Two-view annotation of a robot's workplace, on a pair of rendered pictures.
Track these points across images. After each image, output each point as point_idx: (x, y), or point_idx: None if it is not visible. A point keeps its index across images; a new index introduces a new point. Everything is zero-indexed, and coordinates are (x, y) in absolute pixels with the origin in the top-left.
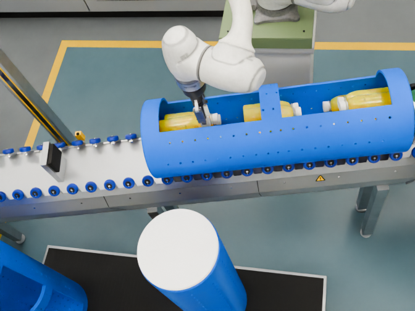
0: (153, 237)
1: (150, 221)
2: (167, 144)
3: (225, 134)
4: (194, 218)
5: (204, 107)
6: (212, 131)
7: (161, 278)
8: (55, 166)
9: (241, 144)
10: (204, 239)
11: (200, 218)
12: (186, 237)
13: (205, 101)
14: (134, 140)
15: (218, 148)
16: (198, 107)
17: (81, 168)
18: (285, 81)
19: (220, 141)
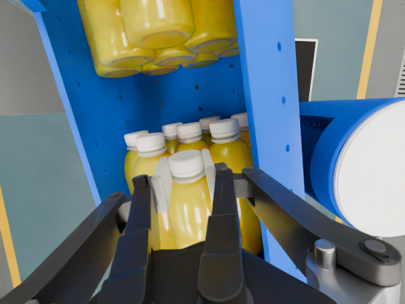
0: (383, 216)
1: (353, 225)
2: (298, 272)
3: (278, 79)
4: (358, 151)
5: (163, 182)
6: (272, 133)
7: None
8: None
9: (290, 23)
10: (397, 128)
11: (358, 141)
12: (390, 160)
13: (142, 187)
14: None
15: (297, 107)
16: (328, 271)
17: None
18: (11, 43)
19: (291, 100)
